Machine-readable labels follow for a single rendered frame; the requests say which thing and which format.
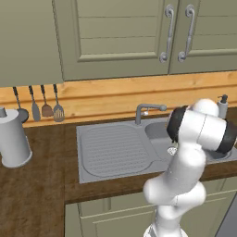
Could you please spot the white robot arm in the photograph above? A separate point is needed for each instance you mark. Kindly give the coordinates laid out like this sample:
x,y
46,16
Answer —
x,y
185,172

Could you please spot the grey sink tap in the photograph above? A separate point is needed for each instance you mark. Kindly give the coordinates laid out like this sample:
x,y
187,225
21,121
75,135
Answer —
x,y
145,111

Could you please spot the grey steel sink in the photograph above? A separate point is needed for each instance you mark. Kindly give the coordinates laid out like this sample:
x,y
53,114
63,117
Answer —
x,y
120,151

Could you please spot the olive cupboard door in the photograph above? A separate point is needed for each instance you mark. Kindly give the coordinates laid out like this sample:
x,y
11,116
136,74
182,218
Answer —
x,y
206,34
114,37

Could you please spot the grey slotted hanging turner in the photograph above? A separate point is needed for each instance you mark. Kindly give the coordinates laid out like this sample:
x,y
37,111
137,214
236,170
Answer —
x,y
58,112

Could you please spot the brown hanging spatula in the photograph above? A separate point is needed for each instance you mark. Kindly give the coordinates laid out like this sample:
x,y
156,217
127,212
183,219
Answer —
x,y
46,109

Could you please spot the grey hanging spatula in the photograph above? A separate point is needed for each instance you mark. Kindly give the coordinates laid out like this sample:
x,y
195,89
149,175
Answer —
x,y
35,111

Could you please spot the olive base cupboard run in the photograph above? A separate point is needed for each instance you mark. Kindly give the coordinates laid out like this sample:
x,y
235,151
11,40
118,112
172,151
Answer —
x,y
123,216

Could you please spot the black hanging ladle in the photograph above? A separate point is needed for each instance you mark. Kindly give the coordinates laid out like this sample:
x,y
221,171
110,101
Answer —
x,y
21,112

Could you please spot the grey soap dispenser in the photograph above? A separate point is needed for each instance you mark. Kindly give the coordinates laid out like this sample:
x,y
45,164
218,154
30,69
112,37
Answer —
x,y
222,106

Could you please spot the white paper towel roll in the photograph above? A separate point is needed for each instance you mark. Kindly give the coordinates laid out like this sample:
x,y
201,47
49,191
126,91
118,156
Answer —
x,y
12,140

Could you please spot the olive cupboard side panel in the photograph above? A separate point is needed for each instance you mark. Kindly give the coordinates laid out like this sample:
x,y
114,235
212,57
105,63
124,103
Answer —
x,y
29,41

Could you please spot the grey dishwasher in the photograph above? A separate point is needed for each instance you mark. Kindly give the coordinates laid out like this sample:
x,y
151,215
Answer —
x,y
228,222

